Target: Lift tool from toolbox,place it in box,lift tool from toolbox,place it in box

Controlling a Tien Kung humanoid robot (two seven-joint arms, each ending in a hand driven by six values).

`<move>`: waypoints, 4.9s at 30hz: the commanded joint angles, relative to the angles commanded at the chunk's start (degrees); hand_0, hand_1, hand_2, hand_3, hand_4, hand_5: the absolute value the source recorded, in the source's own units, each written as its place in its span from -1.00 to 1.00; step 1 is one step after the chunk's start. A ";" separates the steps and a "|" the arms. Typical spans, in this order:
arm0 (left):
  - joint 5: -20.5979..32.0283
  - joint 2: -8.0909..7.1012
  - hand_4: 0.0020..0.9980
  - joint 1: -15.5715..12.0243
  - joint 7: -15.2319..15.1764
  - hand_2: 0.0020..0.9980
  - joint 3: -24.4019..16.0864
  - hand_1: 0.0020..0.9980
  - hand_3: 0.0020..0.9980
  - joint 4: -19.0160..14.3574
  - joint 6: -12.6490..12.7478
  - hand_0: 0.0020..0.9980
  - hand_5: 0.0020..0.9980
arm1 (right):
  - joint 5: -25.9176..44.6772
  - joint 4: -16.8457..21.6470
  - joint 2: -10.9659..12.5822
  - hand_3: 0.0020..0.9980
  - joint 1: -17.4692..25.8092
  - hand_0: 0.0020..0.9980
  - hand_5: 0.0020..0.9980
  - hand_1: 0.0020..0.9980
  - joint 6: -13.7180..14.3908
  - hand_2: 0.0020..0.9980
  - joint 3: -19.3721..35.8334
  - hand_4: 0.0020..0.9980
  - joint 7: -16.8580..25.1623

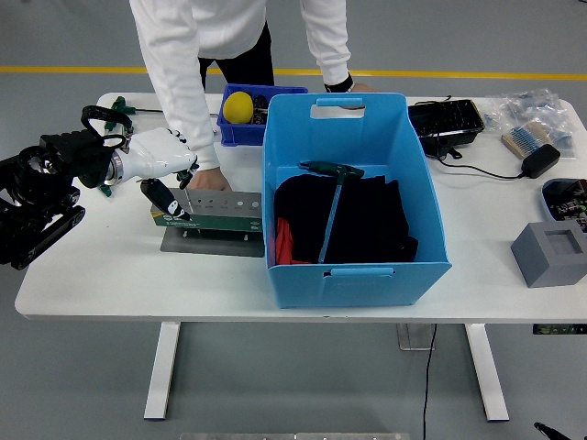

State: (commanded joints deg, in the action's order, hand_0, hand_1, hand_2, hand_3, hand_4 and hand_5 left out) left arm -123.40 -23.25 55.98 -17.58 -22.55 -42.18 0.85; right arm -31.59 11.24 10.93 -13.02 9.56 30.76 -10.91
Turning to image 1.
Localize large blue folding box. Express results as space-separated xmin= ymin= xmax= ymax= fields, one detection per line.
xmin=261 ymin=93 xmax=454 ymax=309

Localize yellow foam ball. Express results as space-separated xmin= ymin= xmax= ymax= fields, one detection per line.
xmin=222 ymin=91 xmax=255 ymax=125

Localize black plastic tray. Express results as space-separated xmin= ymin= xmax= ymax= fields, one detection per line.
xmin=407 ymin=98 xmax=486 ymax=160

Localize black hanging cable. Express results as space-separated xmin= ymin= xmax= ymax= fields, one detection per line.
xmin=421 ymin=324 xmax=437 ymax=440

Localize dark small parts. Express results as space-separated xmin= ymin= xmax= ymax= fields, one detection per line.
xmin=252 ymin=93 xmax=271 ymax=126

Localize grey floor plate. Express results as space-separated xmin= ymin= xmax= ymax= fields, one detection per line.
xmin=396 ymin=323 xmax=436 ymax=352

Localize light blue parts bin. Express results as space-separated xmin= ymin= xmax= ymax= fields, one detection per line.
xmin=540 ymin=178 xmax=587 ymax=226

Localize large green T-handle hex key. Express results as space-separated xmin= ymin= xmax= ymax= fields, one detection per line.
xmin=299 ymin=159 xmax=366 ymax=266

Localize person's right hand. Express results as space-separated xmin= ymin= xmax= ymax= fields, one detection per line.
xmin=187 ymin=165 xmax=234 ymax=193

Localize white table leg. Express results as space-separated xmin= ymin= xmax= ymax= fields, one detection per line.
xmin=463 ymin=323 xmax=510 ymax=422
xmin=143 ymin=322 xmax=183 ymax=421

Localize black table control panel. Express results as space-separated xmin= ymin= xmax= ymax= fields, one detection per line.
xmin=531 ymin=324 xmax=587 ymax=336

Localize clear plastic parts bags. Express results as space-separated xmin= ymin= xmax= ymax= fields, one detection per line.
xmin=481 ymin=88 xmax=580 ymax=161

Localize black adapter cable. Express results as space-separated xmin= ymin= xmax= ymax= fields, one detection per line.
xmin=430 ymin=94 xmax=524 ymax=181

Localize circuit board parts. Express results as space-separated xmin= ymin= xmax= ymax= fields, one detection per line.
xmin=546 ymin=181 xmax=587 ymax=226

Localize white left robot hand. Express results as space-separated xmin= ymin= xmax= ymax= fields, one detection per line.
xmin=122 ymin=126 xmax=199 ymax=222

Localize grey block with square recess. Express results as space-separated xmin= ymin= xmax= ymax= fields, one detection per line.
xmin=510 ymin=221 xmax=587 ymax=290

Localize green hex key stand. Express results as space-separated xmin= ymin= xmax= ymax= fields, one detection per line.
xmin=150 ymin=186 xmax=267 ymax=258

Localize small dark blue bin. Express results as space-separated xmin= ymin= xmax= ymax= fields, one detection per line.
xmin=216 ymin=82 xmax=309 ymax=148

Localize black wristband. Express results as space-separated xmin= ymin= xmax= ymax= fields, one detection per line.
xmin=323 ymin=72 xmax=356 ymax=94

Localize black power adapter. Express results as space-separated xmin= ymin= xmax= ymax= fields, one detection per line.
xmin=519 ymin=143 xmax=561 ymax=180

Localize black cloth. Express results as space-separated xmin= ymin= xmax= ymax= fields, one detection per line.
xmin=273 ymin=171 xmax=419 ymax=266

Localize red cloth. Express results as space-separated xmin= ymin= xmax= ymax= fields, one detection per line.
xmin=274 ymin=216 xmax=313 ymax=267

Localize person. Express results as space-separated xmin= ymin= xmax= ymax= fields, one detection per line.
xmin=128 ymin=0 xmax=380 ymax=193

